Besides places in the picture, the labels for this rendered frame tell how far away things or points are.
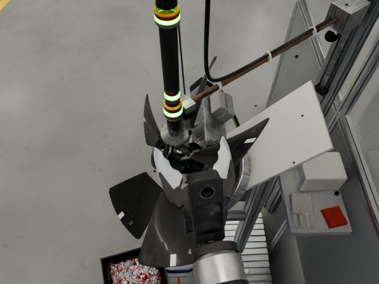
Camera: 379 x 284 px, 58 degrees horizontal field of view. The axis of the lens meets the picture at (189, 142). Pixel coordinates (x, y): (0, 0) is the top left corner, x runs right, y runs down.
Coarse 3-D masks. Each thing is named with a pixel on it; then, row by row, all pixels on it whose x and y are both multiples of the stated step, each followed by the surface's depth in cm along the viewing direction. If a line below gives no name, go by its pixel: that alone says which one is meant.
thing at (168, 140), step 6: (192, 102) 81; (186, 108) 80; (192, 108) 82; (186, 114) 82; (192, 114) 82; (186, 120) 83; (162, 126) 88; (186, 126) 86; (162, 132) 87; (180, 132) 87; (186, 132) 87; (162, 138) 86; (168, 138) 86; (174, 138) 86; (180, 138) 86; (186, 138) 86; (168, 144) 86; (174, 144) 85
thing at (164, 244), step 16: (160, 208) 105; (176, 208) 104; (160, 224) 103; (176, 224) 101; (144, 240) 102; (160, 240) 100; (176, 240) 99; (192, 240) 98; (144, 256) 100; (160, 256) 98; (176, 256) 96
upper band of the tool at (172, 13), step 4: (156, 8) 59; (176, 8) 59; (156, 12) 57; (160, 12) 60; (164, 12) 61; (168, 12) 61; (172, 12) 61; (176, 12) 57; (164, 16) 56; (168, 16) 56; (172, 20) 57; (172, 24) 58
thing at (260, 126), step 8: (264, 120) 96; (256, 128) 94; (240, 136) 96; (248, 136) 92; (256, 136) 89; (216, 144) 102; (232, 144) 93; (240, 144) 90; (248, 144) 88; (200, 152) 101; (208, 152) 98; (216, 152) 94; (232, 152) 89; (240, 152) 87; (200, 160) 96; (208, 160) 93; (216, 160) 90; (232, 160) 86; (240, 160) 84
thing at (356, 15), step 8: (336, 0) 99; (344, 0) 99; (352, 0) 99; (360, 0) 99; (368, 0) 99; (336, 8) 98; (344, 8) 96; (352, 8) 96; (360, 8) 96; (328, 16) 101; (344, 16) 97; (352, 16) 97; (360, 16) 100; (336, 24) 100; (344, 24) 98; (352, 24) 100; (344, 32) 101
